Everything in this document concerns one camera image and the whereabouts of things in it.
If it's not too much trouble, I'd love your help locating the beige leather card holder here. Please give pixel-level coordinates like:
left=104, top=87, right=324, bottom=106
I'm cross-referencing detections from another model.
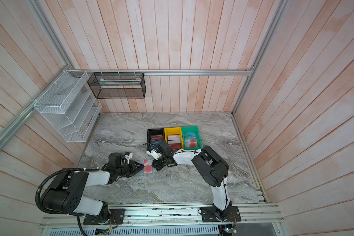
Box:
left=135, top=159, right=157, bottom=176

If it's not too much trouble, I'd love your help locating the black corrugated cable conduit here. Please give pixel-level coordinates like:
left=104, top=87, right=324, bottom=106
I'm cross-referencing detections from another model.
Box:
left=34, top=168, right=99, bottom=214

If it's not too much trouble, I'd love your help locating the black plastic bin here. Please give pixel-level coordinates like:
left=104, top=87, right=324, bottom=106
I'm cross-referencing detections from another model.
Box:
left=147, top=128, right=165, bottom=147

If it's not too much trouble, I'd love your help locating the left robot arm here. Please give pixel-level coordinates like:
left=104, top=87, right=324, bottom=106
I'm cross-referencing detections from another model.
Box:
left=35, top=152, right=145, bottom=225

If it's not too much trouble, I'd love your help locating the yellow plastic bin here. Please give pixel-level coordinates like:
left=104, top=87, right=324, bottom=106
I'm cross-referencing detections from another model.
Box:
left=164, top=127, right=183, bottom=149

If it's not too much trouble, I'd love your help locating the white red-dot credit card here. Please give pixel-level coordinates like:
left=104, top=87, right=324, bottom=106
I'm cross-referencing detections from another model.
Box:
left=143, top=160, right=153, bottom=174

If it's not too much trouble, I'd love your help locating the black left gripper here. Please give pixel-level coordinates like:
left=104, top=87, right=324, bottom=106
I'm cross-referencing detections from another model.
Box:
left=116, top=160, right=145, bottom=178

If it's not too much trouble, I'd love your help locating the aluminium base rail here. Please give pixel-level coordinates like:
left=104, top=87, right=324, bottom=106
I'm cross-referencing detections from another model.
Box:
left=39, top=203, right=285, bottom=229

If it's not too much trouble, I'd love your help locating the green plastic bin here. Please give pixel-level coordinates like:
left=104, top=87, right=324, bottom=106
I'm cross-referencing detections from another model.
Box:
left=182, top=126, right=202, bottom=150

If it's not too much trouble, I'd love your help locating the white wire mesh shelf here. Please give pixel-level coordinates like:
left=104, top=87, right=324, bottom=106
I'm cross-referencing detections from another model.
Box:
left=34, top=70, right=102, bottom=143

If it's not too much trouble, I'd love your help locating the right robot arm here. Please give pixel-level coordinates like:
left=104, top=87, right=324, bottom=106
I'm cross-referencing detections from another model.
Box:
left=147, top=141, right=241, bottom=223

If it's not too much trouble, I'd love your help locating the black wire mesh basket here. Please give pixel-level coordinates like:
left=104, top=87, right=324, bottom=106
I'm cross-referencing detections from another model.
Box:
left=88, top=72, right=147, bottom=99

